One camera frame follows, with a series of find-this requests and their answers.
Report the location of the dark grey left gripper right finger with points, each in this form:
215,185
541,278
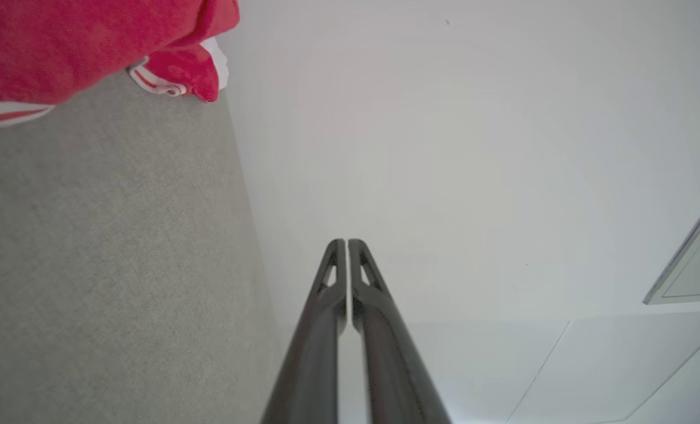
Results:
397,365

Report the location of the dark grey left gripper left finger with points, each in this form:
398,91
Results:
314,353

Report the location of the red garment with white trim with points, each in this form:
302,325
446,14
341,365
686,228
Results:
61,47

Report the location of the light grey fabric sofa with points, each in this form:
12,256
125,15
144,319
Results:
120,265

